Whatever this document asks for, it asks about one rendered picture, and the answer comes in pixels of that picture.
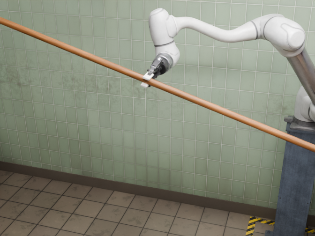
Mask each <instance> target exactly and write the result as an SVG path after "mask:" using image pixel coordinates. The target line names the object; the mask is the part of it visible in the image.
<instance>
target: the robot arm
mask: <svg viewBox="0 0 315 236"><path fill-rule="evenodd" d="M185 28H189V29H193V30H195V31H197V32H200V33H202V34H204V35H206V36H209V37H211V38H213V39H215V40H217V41H220V42H224V43H237V42H243V41H251V40H257V39H263V40H267V41H270V42H271V44H272V45H273V46H274V47H275V48H276V49H277V51H278V52H279V53H280V54H281V55H282V56H284V57H286V58H287V60H288V62H289V63H290V65H291V67H292V68H293V70H294V72H295V73H296V75H297V77H298V79H299V81H300V82H301V84H302V86H301V87H300V89H299V91H298V93H297V95H296V100H295V106H294V115H292V116H291V117H285V118H284V121H285V122H288V123H291V125H290V127H289V128H290V129H292V130H302V131H308V132H315V66H314V64H313V62H312V60H311V58H310V56H309V55H308V53H307V51H306V49H305V40H306V34H305V31H304V29H303V28H302V27H301V26H300V25H299V24H298V23H296V22H294V21H292V20H290V19H287V18H285V17H284V16H283V15H281V14H269V15H264V16H261V17H258V18H255V19H253V20H251V21H249V22H247V23H245V24H243V25H241V26H239V27H238V28H236V29H233V30H224V29H220V28H218V27H215V26H213V25H210V24H208V23H205V22H203V21H200V20H198V19H195V18H192V17H174V16H172V15H169V14H168V12H167V11H166V10H165V9H163V8H158V9H155V10H153V11H152V12H151V13H150V15H149V29H150V35H151V38H152V41H153V44H154V47H155V53H156V57H155V58H154V60H153V62H152V64H151V66H150V67H151V69H148V70H147V71H148V72H147V73H146V74H145V75H144V76H143V79H146V80H148V81H149V80H150V79H151V78H152V79H155V78H157V77H158V76H159V75H162V74H164V73H166V72H168V71H169V70H170V69H171V68H173V67H174V66H175V65H176V64H177V62H178V61H179V58H180V51H179V49H178V48H177V47H176V45H175V42H174V37H175V36H176V35H178V32H179V31H180V30H181V29H185Z"/></svg>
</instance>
